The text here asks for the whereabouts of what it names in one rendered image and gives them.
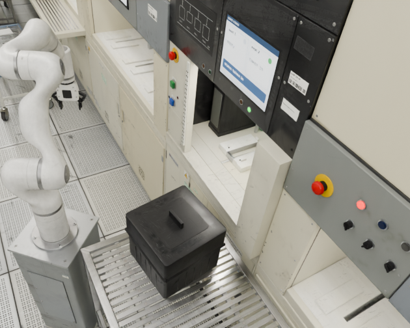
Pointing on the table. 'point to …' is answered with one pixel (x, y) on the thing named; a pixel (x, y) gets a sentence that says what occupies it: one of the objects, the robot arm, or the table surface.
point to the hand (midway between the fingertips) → (71, 106)
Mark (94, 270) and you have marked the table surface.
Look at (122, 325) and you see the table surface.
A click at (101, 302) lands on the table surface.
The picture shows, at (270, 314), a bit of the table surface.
